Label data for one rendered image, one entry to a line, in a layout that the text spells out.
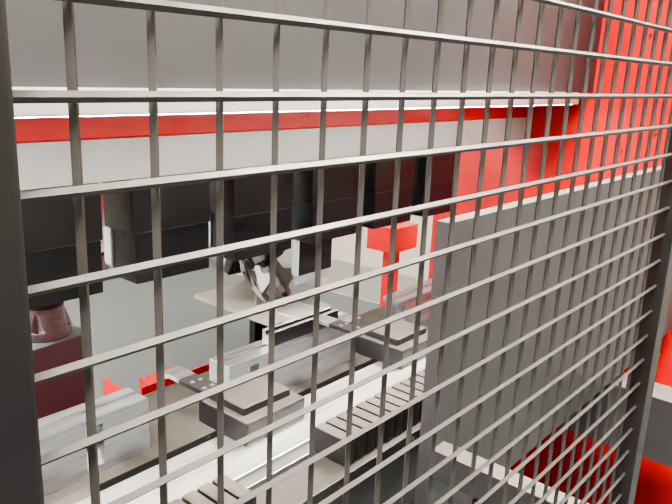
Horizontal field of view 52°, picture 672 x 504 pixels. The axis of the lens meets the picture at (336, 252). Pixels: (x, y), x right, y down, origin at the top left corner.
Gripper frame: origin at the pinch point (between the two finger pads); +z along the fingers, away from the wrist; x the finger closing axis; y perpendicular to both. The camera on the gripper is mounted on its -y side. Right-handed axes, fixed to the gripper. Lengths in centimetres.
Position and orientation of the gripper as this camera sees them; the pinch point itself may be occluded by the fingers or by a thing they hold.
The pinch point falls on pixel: (276, 299)
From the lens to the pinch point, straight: 154.9
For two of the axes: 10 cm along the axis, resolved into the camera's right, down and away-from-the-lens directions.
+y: 6.2, -4.7, -6.3
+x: 6.4, -1.7, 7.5
